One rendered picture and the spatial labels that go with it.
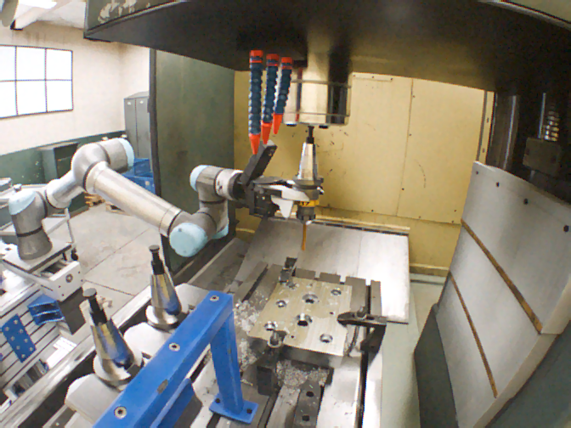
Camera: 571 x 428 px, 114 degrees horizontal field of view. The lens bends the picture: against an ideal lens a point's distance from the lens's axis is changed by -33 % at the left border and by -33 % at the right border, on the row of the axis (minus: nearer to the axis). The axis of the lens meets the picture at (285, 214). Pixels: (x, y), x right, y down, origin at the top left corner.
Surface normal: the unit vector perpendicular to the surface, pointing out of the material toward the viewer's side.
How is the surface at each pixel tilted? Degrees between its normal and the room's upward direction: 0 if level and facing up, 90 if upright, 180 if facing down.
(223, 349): 90
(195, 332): 0
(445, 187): 90
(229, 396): 90
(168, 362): 0
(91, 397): 0
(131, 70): 90
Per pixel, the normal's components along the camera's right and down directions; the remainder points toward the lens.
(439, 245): -0.27, 0.33
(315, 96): 0.04, 0.36
